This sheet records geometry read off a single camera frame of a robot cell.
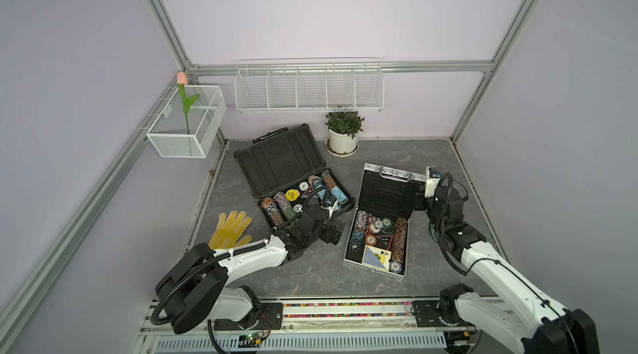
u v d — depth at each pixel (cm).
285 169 102
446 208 58
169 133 79
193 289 42
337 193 96
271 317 74
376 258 83
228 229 91
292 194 98
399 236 86
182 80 85
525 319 43
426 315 73
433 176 68
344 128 102
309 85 99
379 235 88
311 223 64
